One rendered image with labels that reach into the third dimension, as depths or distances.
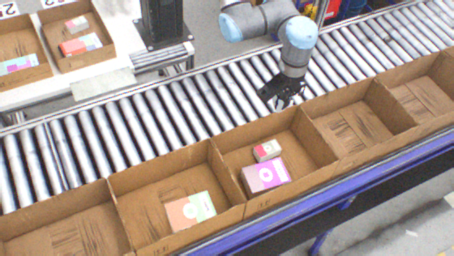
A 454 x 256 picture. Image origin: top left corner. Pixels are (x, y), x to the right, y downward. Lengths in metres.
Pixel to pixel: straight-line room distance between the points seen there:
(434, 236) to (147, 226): 1.85
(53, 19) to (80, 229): 1.28
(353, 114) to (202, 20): 1.96
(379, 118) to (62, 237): 1.37
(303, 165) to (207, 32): 1.99
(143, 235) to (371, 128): 1.06
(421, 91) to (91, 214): 1.55
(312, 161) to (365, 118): 0.35
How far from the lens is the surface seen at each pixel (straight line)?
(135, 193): 1.69
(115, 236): 1.63
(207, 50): 3.38
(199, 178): 1.70
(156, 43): 2.34
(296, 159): 1.79
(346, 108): 2.01
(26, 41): 2.49
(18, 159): 2.05
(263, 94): 1.37
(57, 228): 1.69
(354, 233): 2.72
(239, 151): 1.77
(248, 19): 1.29
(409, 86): 2.22
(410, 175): 2.26
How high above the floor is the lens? 2.38
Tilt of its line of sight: 54 degrees down
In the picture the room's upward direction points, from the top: 7 degrees clockwise
